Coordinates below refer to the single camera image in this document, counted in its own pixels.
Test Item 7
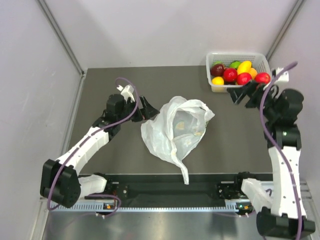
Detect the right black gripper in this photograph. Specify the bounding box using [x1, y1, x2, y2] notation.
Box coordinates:
[226, 79, 279, 121]

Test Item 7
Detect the yellow fruit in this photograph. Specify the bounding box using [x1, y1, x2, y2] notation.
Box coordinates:
[237, 60, 252, 75]

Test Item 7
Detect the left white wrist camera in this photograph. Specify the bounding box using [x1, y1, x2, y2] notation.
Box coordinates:
[116, 84, 136, 103]

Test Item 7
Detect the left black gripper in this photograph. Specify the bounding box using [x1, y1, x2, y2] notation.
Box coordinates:
[117, 95, 159, 124]

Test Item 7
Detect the white printed plastic bag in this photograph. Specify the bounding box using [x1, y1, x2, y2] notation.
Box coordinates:
[140, 96, 215, 185]

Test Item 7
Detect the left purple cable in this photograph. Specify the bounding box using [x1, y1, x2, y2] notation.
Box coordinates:
[46, 77, 139, 218]

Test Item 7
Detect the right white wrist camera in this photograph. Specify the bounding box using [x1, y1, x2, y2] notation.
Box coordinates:
[271, 67, 289, 85]

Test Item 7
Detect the red apple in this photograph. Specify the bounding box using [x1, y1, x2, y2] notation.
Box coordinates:
[210, 63, 225, 77]

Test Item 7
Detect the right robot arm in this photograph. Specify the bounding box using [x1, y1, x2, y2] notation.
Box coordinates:
[228, 81, 316, 240]

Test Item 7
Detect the small red fruit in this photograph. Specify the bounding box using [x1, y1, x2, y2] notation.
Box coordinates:
[254, 72, 271, 84]

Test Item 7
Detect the green fruit behind apple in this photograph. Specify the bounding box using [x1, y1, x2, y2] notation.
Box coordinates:
[212, 61, 223, 66]

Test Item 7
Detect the slotted cable duct rail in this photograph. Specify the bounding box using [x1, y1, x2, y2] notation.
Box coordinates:
[50, 199, 254, 213]

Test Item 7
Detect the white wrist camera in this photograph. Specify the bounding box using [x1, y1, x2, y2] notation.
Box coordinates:
[271, 67, 289, 85]
[116, 84, 136, 103]

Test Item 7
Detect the green striped fruit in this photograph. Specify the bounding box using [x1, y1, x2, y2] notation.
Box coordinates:
[229, 61, 242, 70]

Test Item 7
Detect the yellow lemon left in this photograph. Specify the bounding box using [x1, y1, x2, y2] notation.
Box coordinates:
[211, 76, 225, 86]

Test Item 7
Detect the white perforated plastic basket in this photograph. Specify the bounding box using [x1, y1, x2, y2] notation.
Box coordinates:
[206, 52, 272, 93]

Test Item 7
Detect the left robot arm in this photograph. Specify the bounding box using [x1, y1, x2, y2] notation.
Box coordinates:
[40, 94, 159, 208]

